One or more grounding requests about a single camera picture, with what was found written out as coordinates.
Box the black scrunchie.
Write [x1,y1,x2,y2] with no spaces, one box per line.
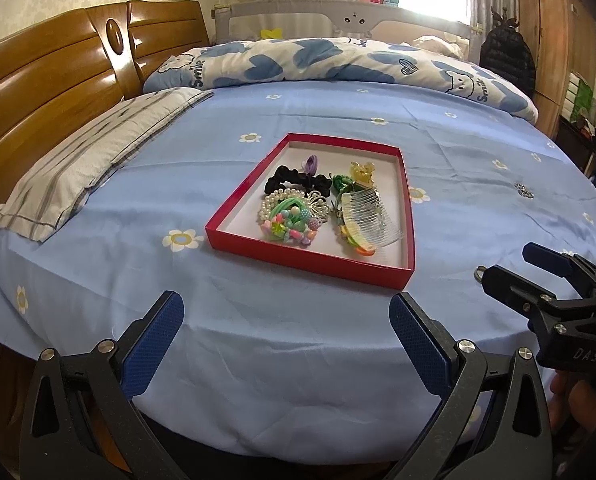
[264,165,331,196]

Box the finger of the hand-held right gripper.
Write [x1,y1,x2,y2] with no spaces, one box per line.
[480,264,596,320]
[522,242,596,302]

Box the pearl scrunchie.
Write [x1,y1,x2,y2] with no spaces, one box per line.
[258,187,303,231]

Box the grey bed rail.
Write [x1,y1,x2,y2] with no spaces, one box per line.
[213,0,483,66]

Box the silver crown hair comb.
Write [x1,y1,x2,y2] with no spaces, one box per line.
[303,195,331,226]

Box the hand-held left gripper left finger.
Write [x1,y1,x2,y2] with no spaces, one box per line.
[18,290,189,480]

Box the yellow hair claw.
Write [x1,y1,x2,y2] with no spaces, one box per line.
[349,160,379,186]

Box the wooden wardrobe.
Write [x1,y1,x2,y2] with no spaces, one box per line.
[515,0,596,111]

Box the colourful hair clip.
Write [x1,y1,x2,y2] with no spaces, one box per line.
[330,210,379,258]

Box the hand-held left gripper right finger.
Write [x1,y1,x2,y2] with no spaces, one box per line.
[389,291,561,480]

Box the person's right hand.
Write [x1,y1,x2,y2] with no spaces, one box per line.
[550,372,596,442]

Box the blue floral bed sheet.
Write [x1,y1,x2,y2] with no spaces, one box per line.
[0,82,596,426]

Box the blue heart print quilt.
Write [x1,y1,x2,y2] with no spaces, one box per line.
[143,36,539,123]

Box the dark cluttered desk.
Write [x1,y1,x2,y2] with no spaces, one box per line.
[556,110,596,183]

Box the clear hair comb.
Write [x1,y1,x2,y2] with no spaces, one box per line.
[339,186,405,251]

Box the black padded jacket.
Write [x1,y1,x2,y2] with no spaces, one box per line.
[479,7,537,101]

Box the wooden headboard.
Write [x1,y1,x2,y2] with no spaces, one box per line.
[0,0,211,221]

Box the striped pillow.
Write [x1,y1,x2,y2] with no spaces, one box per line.
[0,86,215,243]

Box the red shallow box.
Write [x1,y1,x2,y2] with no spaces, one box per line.
[205,133,417,291]

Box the colourful bead bracelet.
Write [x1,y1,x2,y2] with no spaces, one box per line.
[263,212,323,246]

